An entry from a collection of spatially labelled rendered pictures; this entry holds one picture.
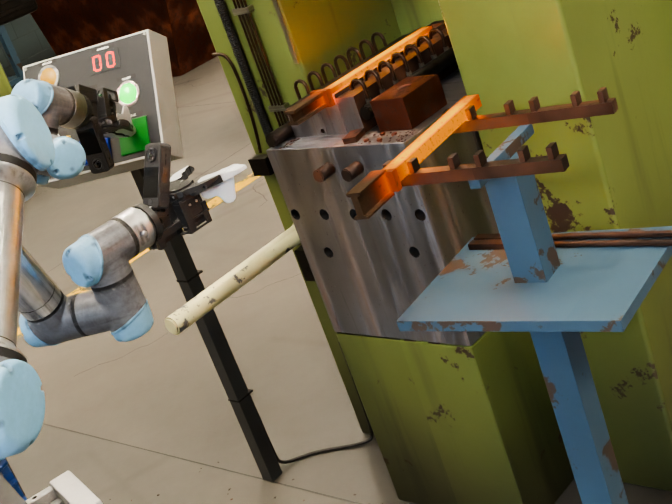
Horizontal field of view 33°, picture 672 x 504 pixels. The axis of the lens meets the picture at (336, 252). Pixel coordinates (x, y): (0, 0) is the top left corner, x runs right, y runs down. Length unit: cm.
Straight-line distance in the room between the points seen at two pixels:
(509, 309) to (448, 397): 60
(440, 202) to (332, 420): 113
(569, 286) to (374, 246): 55
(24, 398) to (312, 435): 172
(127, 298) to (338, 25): 94
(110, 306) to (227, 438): 142
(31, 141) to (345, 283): 95
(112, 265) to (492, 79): 80
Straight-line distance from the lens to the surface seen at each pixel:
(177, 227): 197
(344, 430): 307
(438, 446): 250
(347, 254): 233
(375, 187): 171
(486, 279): 194
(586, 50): 209
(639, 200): 224
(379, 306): 235
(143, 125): 247
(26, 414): 147
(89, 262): 185
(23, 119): 165
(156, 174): 195
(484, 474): 247
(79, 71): 259
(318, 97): 221
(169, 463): 328
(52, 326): 194
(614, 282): 181
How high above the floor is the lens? 153
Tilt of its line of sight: 21 degrees down
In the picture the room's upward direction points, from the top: 20 degrees counter-clockwise
